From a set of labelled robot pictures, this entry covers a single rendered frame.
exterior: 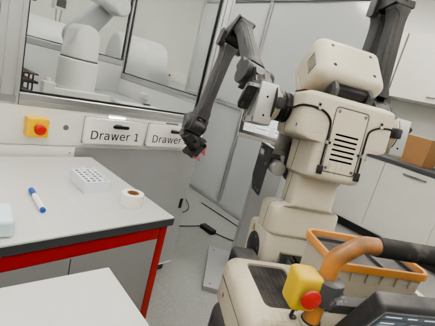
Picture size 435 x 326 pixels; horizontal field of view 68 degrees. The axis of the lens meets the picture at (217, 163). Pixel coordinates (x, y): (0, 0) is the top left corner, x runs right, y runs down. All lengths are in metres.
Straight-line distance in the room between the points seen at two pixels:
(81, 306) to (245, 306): 0.30
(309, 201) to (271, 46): 2.32
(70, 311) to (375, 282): 0.58
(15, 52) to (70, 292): 0.88
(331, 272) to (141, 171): 1.23
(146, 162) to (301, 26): 1.88
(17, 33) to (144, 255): 0.84
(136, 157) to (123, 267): 0.72
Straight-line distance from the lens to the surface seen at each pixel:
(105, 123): 1.48
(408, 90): 4.21
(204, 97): 1.31
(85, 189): 1.10
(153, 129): 1.61
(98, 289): 0.71
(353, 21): 2.78
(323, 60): 0.96
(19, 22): 1.33
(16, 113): 1.37
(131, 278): 1.09
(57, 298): 0.69
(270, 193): 2.08
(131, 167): 1.64
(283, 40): 3.08
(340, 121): 0.92
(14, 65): 1.34
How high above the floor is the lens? 1.19
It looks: 13 degrees down
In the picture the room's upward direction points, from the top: 15 degrees clockwise
